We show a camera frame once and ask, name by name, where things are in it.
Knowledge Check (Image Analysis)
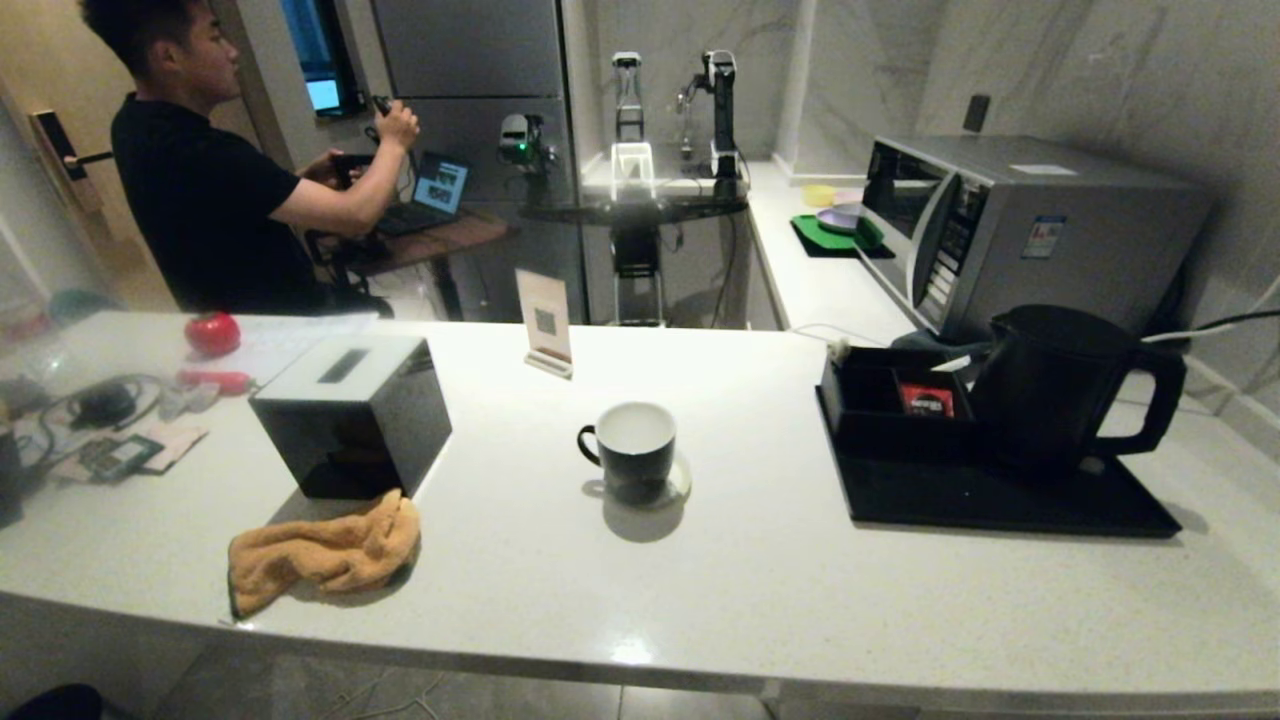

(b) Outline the grey refrigerator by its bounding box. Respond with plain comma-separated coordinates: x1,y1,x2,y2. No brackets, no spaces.
370,0,591,326

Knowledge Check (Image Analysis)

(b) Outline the black round tabletop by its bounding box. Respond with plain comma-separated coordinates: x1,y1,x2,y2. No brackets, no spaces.
520,190,751,226

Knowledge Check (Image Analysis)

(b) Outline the black serving tray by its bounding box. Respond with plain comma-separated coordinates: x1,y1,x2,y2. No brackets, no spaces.
815,385,1183,539

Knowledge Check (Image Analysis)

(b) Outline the small wooden table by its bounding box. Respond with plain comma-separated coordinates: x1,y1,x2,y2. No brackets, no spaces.
330,210,511,321

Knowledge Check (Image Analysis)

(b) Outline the black door lock handle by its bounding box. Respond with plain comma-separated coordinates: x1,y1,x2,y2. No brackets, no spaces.
28,108,113,186

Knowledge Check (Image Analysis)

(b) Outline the black device green light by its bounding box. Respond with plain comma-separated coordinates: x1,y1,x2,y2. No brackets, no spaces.
498,112,556,176

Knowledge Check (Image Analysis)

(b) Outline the red chili pepper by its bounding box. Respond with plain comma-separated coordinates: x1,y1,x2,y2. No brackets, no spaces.
176,368,253,396

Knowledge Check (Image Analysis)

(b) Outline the red tea packet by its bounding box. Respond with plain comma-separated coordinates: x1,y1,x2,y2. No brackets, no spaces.
897,382,956,418

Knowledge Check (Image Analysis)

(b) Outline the black mug white inside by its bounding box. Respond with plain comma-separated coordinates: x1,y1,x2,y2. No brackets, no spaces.
577,402,678,504

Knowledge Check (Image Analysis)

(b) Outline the QR code table sign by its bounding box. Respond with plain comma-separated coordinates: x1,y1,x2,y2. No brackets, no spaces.
515,268,576,381

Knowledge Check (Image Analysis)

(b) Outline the black electric kettle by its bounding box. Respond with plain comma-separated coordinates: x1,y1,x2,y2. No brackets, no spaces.
968,305,1188,471

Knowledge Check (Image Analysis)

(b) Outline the dark green sachet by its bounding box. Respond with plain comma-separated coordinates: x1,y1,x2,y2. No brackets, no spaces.
78,435,166,484

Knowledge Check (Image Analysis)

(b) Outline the black tissue box white lid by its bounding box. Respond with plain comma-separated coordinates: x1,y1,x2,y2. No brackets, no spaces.
248,333,453,501

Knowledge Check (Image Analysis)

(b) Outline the orange cloth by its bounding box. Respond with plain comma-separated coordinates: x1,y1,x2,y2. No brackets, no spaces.
227,488,423,621

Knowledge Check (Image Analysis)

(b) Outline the black computer mouse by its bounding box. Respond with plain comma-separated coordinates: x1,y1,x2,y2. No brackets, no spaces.
72,385,138,429

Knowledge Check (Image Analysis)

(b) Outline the black table pedestal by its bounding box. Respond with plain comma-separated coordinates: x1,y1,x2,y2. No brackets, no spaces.
610,222,666,326

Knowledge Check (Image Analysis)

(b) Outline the open laptop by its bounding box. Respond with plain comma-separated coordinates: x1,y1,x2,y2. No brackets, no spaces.
375,150,473,239

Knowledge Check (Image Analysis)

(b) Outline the green mat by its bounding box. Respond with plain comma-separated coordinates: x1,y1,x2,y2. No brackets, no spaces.
790,212,896,261

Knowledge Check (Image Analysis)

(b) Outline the black compartment organizer box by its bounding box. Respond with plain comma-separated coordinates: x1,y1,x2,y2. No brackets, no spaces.
820,345,986,461

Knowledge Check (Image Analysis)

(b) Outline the thick white power cable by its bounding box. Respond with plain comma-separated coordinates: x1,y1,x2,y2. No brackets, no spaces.
1140,320,1241,346

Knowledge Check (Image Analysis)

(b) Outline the white glowing frame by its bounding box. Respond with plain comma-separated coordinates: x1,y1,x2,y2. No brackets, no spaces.
610,140,656,201

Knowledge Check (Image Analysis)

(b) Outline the crumpled white wrapper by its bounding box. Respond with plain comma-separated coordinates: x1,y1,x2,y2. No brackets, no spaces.
155,382,221,421

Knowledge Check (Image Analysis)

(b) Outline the blue lit monitor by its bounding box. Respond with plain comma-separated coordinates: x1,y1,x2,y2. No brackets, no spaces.
280,0,366,119

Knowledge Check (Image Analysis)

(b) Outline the black office chair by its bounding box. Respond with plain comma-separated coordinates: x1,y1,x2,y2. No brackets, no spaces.
305,228,396,319

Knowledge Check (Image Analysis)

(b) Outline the silver microwave oven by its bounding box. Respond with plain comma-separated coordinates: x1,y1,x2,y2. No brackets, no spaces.
858,133,1216,346

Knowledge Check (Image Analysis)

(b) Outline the thin white cord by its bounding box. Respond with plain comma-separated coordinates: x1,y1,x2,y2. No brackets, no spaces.
790,322,851,363

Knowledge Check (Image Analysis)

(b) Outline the red tomato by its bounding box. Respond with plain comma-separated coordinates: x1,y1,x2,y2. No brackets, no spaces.
184,311,242,358

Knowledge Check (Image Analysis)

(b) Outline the man in black shirt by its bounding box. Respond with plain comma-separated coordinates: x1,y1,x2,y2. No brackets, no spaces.
78,0,421,316

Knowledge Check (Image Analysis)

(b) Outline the black power cable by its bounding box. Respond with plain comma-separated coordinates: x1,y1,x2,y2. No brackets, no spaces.
1195,308,1280,336

